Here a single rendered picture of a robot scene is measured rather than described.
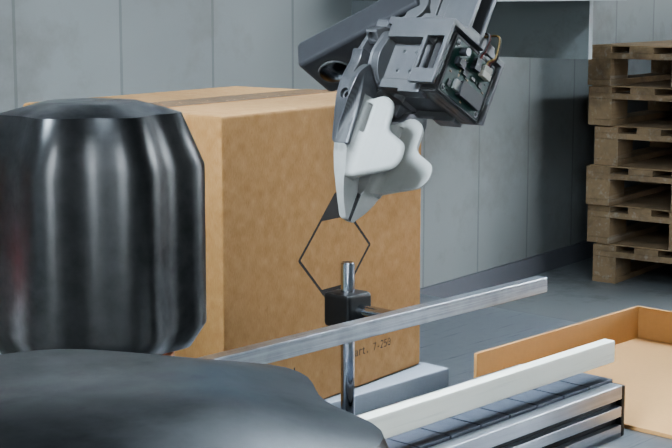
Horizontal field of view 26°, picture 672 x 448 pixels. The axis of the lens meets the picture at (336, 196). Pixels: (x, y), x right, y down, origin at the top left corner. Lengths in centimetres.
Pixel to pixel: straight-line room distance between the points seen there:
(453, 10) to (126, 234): 60
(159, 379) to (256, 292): 109
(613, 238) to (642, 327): 460
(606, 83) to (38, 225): 568
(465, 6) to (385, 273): 40
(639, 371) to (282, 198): 46
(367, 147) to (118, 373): 91
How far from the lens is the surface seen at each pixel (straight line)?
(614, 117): 618
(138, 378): 16
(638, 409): 140
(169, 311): 54
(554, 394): 127
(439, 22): 106
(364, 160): 106
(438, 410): 112
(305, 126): 128
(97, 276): 53
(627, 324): 166
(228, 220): 120
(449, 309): 123
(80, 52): 423
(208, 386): 15
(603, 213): 624
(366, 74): 107
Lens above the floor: 122
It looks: 8 degrees down
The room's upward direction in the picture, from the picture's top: straight up
